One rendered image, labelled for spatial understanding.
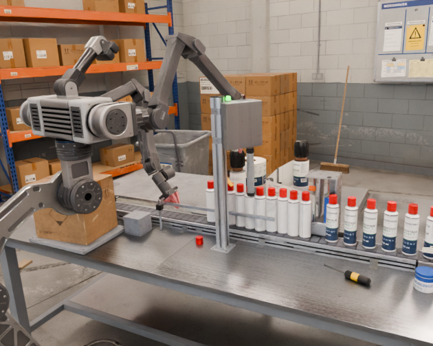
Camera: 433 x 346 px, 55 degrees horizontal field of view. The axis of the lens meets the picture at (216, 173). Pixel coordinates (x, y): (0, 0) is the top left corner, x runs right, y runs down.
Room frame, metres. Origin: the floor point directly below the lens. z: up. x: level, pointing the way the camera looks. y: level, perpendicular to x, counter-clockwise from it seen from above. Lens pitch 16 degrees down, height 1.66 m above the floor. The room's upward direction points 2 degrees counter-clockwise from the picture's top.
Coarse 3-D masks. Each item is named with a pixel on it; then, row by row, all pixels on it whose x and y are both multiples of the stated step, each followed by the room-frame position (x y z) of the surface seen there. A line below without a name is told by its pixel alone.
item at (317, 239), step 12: (120, 204) 2.20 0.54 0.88; (168, 216) 1.98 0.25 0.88; (180, 216) 1.97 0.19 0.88; (192, 216) 1.97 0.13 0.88; (204, 216) 1.96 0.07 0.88; (240, 228) 1.79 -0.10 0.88; (300, 240) 1.64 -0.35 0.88; (312, 240) 1.63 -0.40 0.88; (324, 240) 1.63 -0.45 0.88; (372, 252) 1.50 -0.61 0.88; (384, 252) 1.50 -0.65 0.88; (396, 252) 1.49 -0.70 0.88
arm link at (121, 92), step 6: (126, 84) 2.17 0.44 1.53; (132, 84) 2.19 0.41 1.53; (138, 84) 2.21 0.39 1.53; (114, 90) 2.10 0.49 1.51; (120, 90) 2.13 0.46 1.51; (126, 90) 2.15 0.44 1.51; (132, 90) 2.17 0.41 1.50; (138, 90) 2.19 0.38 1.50; (102, 96) 2.03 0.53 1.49; (108, 96) 2.05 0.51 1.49; (114, 96) 2.08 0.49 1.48; (120, 96) 2.11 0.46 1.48; (132, 96) 2.23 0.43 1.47; (138, 96) 2.21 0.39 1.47; (138, 102) 2.22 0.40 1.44
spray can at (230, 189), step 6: (228, 186) 1.84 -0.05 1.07; (228, 192) 1.83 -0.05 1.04; (234, 192) 1.84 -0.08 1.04; (228, 198) 1.83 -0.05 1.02; (234, 198) 1.83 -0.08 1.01; (228, 204) 1.83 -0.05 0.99; (234, 204) 1.83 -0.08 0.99; (228, 210) 1.83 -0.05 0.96; (234, 210) 1.83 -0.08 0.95; (234, 216) 1.83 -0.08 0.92; (234, 222) 1.83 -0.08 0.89
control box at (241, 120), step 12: (228, 108) 1.65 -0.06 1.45; (240, 108) 1.67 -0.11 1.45; (252, 108) 1.70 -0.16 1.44; (228, 120) 1.65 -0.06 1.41; (240, 120) 1.67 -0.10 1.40; (252, 120) 1.70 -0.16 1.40; (228, 132) 1.65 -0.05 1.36; (240, 132) 1.67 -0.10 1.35; (252, 132) 1.70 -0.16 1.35; (228, 144) 1.65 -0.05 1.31; (240, 144) 1.67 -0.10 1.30; (252, 144) 1.70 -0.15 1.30
